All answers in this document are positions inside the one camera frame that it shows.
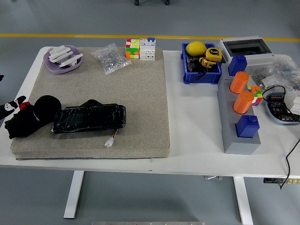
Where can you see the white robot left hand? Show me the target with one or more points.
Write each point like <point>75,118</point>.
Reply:
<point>9,106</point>

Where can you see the black plastic-wrapped panel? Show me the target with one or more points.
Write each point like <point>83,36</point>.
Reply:
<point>93,117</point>

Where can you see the purple tray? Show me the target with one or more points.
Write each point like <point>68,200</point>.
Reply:
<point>52,68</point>

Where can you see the white flat plastic plate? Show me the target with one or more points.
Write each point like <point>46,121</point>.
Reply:
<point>58,57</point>

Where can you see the white ribbed plastic block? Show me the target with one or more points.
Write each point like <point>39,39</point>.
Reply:
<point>59,49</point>

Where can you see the white table leg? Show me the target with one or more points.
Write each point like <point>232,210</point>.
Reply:
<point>243,201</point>
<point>73,194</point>

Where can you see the clear bag of screws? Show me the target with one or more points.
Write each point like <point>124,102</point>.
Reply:
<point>110,61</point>

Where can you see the grey-brown mat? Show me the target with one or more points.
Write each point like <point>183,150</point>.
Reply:
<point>131,93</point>

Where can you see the large colourful puzzle cube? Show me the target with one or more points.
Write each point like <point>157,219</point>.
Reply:
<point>132,50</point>

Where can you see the black chair castor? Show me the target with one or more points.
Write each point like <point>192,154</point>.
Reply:
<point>137,2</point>
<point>167,2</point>

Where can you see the dark brown part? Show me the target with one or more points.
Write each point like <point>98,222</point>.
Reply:
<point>193,66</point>

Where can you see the blue plastic bin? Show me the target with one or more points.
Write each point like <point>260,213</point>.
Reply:
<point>201,78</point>

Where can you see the yellow lemon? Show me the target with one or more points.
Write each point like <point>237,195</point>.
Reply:
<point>195,48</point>

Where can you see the yellow black tool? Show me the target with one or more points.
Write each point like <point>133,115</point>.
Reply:
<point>206,62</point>

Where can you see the yellow black tape measure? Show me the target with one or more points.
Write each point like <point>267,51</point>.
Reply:
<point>213,54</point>

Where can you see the blue plastic block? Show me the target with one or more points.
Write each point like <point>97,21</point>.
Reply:
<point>236,66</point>
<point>247,127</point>

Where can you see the orange plastic cylinder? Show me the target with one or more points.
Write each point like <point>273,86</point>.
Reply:
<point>242,103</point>
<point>239,83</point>

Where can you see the grey stepped block stand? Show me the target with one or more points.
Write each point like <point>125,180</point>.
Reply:
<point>241,146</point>

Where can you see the small colourful puzzle cube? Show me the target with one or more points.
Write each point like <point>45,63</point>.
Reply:
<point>256,96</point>

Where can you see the clear bag with white label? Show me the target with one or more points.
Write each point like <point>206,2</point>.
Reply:
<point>264,79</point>

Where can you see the light blue tray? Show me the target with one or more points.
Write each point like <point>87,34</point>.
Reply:
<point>270,116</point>

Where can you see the black circuit boards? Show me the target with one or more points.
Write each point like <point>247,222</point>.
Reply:
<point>279,109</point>

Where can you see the black power strip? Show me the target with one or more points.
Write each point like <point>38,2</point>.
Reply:
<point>272,181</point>

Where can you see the clear bag of electronic parts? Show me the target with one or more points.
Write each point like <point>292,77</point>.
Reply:
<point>287,68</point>

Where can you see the white plastic part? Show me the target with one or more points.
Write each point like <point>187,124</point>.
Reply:
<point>294,100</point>

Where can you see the white long plastic bracket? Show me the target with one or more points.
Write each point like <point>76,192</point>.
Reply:
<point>72,59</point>

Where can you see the white circuit breaker blue switch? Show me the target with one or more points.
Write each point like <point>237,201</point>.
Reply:
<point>147,51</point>

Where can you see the metal bracket under table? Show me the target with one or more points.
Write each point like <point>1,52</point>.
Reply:
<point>212,177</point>

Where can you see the grey electrical enclosure box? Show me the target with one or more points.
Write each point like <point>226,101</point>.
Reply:
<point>260,61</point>

